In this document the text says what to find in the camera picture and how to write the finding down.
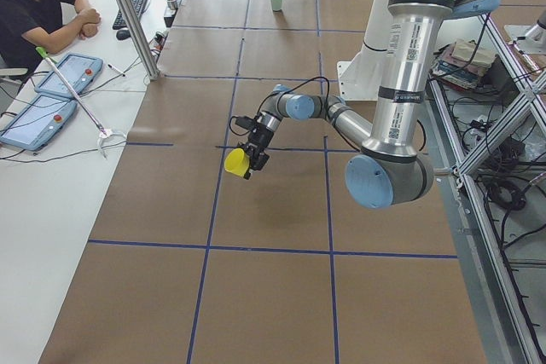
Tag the small metal cup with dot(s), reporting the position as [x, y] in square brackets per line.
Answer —
[172, 4]

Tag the aluminium frame rail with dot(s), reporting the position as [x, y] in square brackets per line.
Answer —
[492, 139]

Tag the teach pendant tablet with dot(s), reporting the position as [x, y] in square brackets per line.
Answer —
[39, 122]
[79, 70]

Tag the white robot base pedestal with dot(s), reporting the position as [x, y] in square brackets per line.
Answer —
[360, 78]

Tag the yellow plastic cup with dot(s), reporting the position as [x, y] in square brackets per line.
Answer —
[237, 163]

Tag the person in black shirt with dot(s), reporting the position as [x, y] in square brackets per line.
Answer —
[50, 24]

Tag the reacher grabber stick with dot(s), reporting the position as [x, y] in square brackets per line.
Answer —
[104, 133]

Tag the lower teach pendant tablet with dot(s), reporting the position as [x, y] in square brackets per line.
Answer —
[39, 122]

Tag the upper teach pendant tablet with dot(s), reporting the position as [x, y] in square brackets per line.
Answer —
[79, 70]

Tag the black computer mouse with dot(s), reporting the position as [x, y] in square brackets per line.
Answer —
[123, 34]

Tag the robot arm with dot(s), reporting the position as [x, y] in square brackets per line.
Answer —
[388, 170]

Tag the black pen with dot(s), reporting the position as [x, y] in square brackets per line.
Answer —
[115, 69]

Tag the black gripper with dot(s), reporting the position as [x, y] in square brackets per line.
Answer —
[260, 139]

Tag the stack of books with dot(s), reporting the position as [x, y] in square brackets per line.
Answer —
[463, 64]

